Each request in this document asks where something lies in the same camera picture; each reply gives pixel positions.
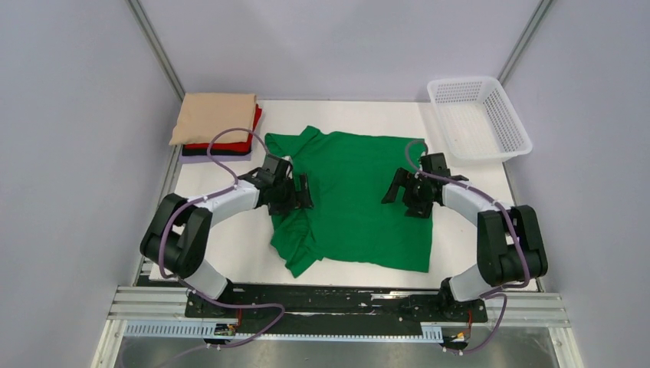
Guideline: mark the green t shirt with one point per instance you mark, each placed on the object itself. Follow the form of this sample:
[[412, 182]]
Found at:
[[348, 175]]

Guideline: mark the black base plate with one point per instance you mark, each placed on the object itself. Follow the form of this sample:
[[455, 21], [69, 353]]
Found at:
[[332, 309]]

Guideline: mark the aluminium frame rail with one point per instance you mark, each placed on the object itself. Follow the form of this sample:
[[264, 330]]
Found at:
[[524, 309]]

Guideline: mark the white plastic basket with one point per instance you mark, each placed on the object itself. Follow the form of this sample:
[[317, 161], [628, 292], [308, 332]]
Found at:
[[478, 120]]

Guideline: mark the right corner metal strip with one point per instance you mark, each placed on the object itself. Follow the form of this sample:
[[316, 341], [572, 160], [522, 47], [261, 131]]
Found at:
[[524, 40]]

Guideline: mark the left corner metal strip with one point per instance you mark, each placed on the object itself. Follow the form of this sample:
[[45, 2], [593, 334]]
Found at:
[[152, 38]]

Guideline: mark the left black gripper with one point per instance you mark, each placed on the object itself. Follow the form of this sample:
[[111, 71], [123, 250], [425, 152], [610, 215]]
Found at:
[[297, 198]]

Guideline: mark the white slotted cable duct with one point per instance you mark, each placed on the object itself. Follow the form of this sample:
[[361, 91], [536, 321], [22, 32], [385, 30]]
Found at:
[[210, 331]]

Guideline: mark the folded beige t shirt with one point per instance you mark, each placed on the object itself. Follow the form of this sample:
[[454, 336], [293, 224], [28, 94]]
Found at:
[[204, 115]]

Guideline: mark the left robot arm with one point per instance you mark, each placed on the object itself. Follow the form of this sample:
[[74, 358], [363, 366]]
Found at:
[[177, 236]]

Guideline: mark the corner metal strip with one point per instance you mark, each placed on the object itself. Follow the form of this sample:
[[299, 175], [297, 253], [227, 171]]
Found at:
[[524, 40], [152, 38]]

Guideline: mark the folded black t shirt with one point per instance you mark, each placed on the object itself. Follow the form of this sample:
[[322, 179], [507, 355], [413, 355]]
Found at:
[[187, 151]]

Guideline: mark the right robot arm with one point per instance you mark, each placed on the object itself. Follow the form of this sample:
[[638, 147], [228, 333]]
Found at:
[[510, 248]]

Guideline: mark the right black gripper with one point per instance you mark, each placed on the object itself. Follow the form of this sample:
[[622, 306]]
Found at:
[[404, 179]]

